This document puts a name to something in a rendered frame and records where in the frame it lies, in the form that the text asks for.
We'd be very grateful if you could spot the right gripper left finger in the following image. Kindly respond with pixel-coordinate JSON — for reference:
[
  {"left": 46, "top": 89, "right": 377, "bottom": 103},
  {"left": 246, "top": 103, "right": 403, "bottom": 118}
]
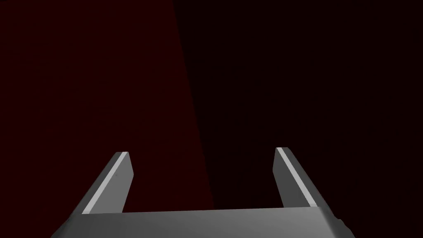
[{"left": 75, "top": 151, "right": 134, "bottom": 215}]

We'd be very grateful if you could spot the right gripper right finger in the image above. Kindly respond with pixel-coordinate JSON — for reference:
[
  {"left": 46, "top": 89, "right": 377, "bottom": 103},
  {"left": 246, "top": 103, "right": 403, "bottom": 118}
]
[{"left": 272, "top": 147, "right": 326, "bottom": 209}]

